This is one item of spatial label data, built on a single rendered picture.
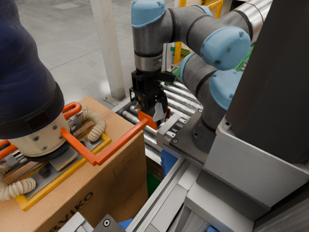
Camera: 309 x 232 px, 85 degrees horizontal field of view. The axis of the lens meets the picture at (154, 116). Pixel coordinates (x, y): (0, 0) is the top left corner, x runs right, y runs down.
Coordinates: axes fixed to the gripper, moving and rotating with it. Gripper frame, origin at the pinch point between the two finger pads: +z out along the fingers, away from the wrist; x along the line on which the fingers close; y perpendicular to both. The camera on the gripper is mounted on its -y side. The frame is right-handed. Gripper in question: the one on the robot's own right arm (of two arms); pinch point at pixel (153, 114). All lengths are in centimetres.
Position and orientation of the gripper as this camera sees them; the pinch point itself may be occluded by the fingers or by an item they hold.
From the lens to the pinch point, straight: 61.8
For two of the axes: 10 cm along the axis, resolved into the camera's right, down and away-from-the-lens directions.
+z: -0.1, 7.1, 7.0
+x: 7.7, 4.5, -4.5
